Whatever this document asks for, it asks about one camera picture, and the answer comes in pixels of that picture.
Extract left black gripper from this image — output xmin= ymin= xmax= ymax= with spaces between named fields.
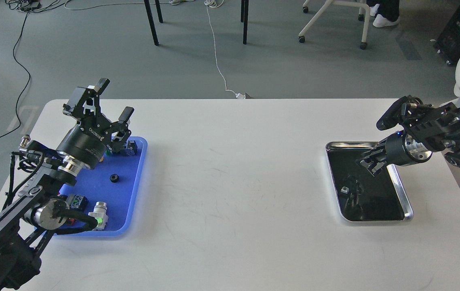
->
xmin=56 ymin=78 xmax=134 ymax=169

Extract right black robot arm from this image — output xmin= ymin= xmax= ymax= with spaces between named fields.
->
xmin=357 ymin=95 xmax=460 ymax=176

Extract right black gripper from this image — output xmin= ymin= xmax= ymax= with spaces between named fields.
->
xmin=361 ymin=131 xmax=432 ymax=177

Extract person legs white shoes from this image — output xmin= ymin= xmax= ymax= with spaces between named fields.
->
xmin=366 ymin=0 xmax=401 ymax=28

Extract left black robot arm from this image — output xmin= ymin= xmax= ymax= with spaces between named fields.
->
xmin=0 ymin=78 xmax=134 ymax=290

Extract black table legs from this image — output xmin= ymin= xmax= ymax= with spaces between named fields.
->
xmin=143 ymin=0 xmax=250 ymax=46

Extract silver metal tray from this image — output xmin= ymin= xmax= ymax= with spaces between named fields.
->
xmin=325 ymin=141 xmax=414 ymax=224

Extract blue plastic tray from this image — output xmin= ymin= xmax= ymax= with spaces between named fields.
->
xmin=59 ymin=136 xmax=148 ymax=237

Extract green silver push button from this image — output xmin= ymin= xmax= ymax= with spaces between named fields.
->
xmin=88 ymin=201 xmax=109 ymax=231

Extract black cable on floor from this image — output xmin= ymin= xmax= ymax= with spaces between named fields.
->
xmin=0 ymin=0 xmax=63 ymax=219

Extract white cable on floor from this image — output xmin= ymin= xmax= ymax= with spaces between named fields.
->
xmin=64 ymin=0 xmax=247 ymax=99

